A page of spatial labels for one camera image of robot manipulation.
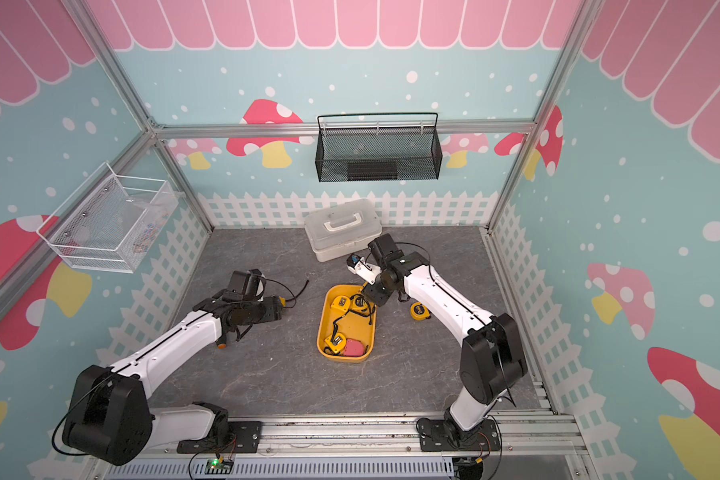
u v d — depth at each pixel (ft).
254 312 2.44
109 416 1.35
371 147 3.09
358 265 2.48
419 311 3.09
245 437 2.46
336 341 2.90
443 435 2.43
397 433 2.49
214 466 2.39
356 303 3.17
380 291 2.49
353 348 2.90
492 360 1.45
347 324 3.09
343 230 3.43
